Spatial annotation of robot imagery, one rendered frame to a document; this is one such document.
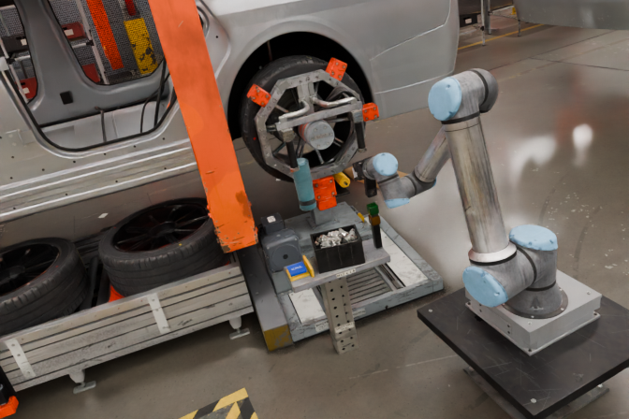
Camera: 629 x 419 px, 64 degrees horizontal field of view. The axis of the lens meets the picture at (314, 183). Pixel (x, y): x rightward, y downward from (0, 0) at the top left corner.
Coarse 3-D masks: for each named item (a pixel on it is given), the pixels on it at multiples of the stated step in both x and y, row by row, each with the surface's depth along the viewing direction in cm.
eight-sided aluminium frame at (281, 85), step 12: (312, 72) 247; (324, 72) 245; (276, 84) 244; (288, 84) 241; (300, 84) 243; (336, 84) 250; (276, 96) 242; (348, 96) 253; (264, 108) 242; (360, 108) 257; (264, 120) 244; (264, 132) 247; (264, 144) 249; (348, 144) 267; (264, 156) 251; (348, 156) 265; (276, 168) 255; (288, 168) 257; (312, 168) 267; (324, 168) 264; (336, 168) 265; (312, 180) 263
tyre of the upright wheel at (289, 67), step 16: (272, 64) 259; (288, 64) 249; (304, 64) 249; (320, 64) 251; (256, 80) 255; (272, 80) 247; (352, 80) 260; (240, 112) 264; (256, 112) 250; (240, 128) 270; (256, 144) 256; (256, 160) 260; (272, 176) 267; (288, 176) 268
